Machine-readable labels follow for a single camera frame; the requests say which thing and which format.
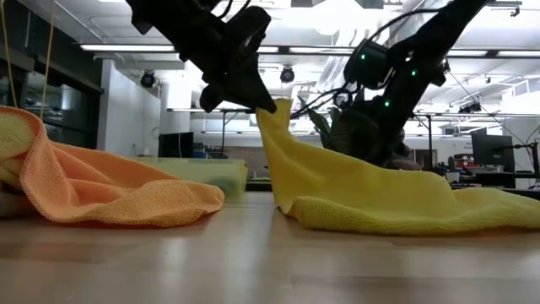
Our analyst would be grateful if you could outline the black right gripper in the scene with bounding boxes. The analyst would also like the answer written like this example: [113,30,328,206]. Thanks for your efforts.
[357,99,418,149]

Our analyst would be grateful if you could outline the yellow translucent plastic bin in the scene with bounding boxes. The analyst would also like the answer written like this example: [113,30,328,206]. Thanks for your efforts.
[128,156,250,198]

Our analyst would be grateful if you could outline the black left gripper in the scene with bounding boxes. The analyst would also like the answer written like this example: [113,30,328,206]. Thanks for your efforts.
[144,0,278,115]

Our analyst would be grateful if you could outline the black left wrist camera cable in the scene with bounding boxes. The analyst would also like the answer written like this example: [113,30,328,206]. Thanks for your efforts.
[217,0,252,20]

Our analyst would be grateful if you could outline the black metal stand frame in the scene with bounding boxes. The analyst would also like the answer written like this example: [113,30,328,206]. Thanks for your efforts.
[219,108,257,160]
[411,111,435,171]

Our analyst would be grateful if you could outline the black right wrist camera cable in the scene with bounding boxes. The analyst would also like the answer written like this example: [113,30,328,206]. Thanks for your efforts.
[289,7,442,120]

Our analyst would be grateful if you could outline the black computer monitor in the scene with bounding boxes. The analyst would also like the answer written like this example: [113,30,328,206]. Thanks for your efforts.
[471,133,516,174]
[158,131,196,160]

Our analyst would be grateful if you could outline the orange microfiber towel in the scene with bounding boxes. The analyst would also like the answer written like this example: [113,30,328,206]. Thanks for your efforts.
[0,104,226,229]

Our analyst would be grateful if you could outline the green snake plant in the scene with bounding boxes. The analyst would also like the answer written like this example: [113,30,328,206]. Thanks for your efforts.
[296,95,381,164]

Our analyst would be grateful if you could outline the yellow microfiber towel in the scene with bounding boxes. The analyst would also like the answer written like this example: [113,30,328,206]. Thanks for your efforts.
[0,112,37,189]
[255,97,540,237]

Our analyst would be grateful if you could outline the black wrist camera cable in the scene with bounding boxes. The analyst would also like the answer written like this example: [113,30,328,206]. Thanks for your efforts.
[289,7,442,120]
[217,0,252,20]

